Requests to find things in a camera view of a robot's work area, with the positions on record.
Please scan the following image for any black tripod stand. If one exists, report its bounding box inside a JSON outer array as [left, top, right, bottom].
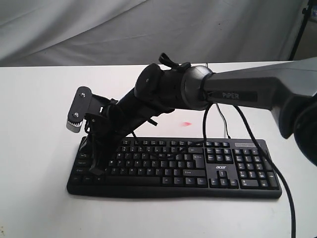
[[288, 0, 317, 60]]

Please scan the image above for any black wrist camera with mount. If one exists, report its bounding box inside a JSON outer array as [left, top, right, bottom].
[[66, 86, 106, 133]]

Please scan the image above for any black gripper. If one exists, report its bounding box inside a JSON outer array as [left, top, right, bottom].
[[80, 98, 133, 176]]

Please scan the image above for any grey backdrop cloth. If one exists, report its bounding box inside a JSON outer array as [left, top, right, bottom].
[[0, 0, 306, 66]]

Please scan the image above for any black acer keyboard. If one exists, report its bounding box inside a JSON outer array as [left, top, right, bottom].
[[66, 137, 282, 199]]

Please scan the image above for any black keyboard cable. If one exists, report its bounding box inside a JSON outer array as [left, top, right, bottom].
[[205, 62, 232, 139]]

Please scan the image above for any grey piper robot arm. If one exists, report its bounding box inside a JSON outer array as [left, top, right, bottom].
[[86, 54, 317, 175]]

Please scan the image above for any red mark on table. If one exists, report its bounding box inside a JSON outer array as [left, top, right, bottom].
[[182, 122, 192, 127]]

